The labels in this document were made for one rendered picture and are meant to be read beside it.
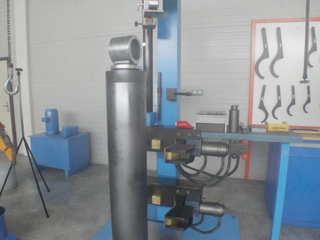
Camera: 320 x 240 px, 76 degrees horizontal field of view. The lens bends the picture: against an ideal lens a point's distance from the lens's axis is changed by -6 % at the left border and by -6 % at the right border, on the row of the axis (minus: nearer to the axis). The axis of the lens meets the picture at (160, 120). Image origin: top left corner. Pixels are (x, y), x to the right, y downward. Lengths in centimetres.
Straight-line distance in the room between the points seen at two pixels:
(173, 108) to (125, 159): 90
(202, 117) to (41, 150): 303
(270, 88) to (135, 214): 275
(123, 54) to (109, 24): 300
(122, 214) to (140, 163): 29
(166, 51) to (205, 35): 169
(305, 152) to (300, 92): 132
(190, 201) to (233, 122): 67
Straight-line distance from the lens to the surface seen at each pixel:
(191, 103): 348
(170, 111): 191
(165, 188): 186
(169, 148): 140
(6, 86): 171
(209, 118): 164
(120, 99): 108
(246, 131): 166
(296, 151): 243
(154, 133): 174
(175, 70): 190
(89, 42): 425
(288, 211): 266
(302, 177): 253
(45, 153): 401
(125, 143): 110
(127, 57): 112
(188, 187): 181
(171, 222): 162
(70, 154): 371
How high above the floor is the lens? 137
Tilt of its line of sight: 8 degrees down
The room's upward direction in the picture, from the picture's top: straight up
